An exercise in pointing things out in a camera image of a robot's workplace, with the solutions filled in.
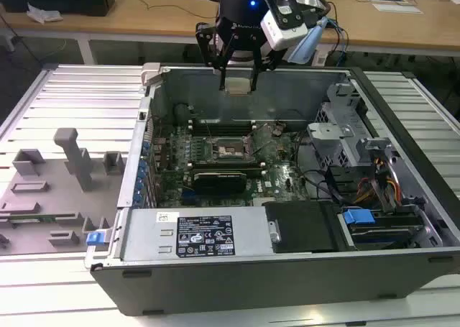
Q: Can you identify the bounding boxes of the silver CPU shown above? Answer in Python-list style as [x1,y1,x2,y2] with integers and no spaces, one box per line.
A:
[225,78,252,96]

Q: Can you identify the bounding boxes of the wooden desk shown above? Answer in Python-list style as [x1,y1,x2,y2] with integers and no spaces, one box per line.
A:
[0,0,460,58]

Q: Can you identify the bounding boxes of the green RAM stick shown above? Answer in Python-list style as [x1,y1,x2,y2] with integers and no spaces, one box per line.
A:
[0,214,57,228]

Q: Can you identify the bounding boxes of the blue cable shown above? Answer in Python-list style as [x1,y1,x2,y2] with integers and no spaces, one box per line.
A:
[332,16,350,55]

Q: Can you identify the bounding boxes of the black RAM slot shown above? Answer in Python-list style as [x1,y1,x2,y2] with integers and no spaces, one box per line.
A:
[190,129,255,135]
[189,119,255,124]
[190,126,255,132]
[189,122,255,128]

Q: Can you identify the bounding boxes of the black graphics card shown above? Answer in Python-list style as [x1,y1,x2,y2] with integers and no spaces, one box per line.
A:
[193,171,248,203]

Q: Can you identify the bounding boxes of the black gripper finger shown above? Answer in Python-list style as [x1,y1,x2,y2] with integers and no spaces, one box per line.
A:
[195,23,235,91]
[249,34,278,93]

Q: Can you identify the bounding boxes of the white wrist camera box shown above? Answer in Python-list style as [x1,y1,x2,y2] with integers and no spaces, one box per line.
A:
[260,0,310,51]

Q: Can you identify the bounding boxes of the black grey PC case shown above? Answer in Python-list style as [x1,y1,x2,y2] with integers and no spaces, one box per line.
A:
[84,63,460,317]

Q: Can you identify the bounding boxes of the metal socket cover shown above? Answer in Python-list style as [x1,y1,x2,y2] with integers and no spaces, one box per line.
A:
[246,124,281,155]

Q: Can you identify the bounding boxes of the CPU socket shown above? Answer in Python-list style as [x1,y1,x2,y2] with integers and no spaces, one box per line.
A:
[210,136,258,162]

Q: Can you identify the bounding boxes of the grey power supply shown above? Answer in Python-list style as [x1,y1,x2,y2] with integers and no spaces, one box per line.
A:
[120,208,274,262]

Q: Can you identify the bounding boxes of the black plastic shroud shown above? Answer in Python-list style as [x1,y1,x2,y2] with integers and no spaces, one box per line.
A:
[264,201,339,254]

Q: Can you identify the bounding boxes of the metal drive cage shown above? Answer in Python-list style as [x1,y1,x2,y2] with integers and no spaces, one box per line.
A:
[307,82,400,170]

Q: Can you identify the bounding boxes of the blue disk carrier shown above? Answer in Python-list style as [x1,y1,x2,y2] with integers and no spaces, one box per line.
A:
[343,208,425,251]

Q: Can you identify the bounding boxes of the grey parts rack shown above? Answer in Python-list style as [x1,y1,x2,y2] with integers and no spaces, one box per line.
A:
[0,127,129,258]

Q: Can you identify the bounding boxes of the black desk cable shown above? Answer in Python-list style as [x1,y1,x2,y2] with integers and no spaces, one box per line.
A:
[321,1,342,53]

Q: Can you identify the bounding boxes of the green motherboard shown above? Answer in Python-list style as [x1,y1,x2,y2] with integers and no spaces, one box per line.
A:
[150,120,310,208]

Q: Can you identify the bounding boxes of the yellow red wire bundle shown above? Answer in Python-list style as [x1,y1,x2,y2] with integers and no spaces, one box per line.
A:
[354,156,402,206]

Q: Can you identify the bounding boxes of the black RAM stick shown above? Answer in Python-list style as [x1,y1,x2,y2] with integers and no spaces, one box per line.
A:
[192,160,262,169]

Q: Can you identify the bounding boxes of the white crumpled paper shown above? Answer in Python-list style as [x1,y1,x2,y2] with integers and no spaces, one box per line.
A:
[27,1,64,24]

